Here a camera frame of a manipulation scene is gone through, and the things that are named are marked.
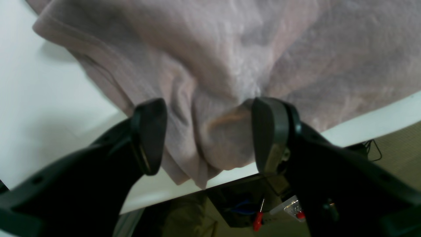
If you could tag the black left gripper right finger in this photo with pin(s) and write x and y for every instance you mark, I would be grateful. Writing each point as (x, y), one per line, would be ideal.
(342, 193)

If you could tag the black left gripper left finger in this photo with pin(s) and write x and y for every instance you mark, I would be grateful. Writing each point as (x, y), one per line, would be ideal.
(81, 194)

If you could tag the mauve T-shirt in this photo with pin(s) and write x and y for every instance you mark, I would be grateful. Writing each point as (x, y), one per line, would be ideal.
(334, 60)

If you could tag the red handled tool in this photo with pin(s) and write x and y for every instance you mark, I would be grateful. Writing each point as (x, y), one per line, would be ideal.
(259, 216)

